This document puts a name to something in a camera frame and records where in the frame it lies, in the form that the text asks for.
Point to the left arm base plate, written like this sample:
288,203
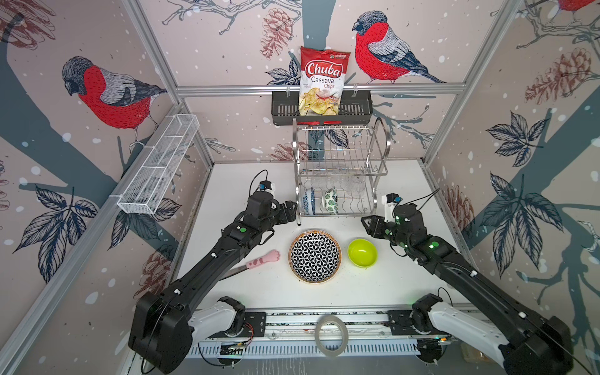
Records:
252,324

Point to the blue floral white bowl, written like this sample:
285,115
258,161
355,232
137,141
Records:
309,202

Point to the pink cat paw knife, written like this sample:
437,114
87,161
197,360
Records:
271,257

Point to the black wall shelf basket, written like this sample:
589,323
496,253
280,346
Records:
355,109

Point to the steel two-tier dish rack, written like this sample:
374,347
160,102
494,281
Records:
350,158

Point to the grey tape roll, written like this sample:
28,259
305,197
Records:
330,328

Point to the white wire mesh basket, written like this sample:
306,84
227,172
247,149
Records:
151,181

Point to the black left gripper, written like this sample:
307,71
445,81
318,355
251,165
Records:
291,212

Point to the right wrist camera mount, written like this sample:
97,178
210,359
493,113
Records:
390,201

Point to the white patterned plate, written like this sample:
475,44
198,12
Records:
315,257

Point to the green leaf pattern cup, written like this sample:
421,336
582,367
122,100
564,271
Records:
330,201

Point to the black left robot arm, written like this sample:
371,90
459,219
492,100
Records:
162,330

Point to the lime green bowl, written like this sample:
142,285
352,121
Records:
362,253

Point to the glass jar white lid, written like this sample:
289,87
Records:
472,355

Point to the Chuba cassava chips bag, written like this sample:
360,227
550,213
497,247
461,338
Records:
322,81

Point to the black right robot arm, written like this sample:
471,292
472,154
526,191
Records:
518,339

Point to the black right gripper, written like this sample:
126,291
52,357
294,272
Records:
374,223

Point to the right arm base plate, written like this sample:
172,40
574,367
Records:
401,324

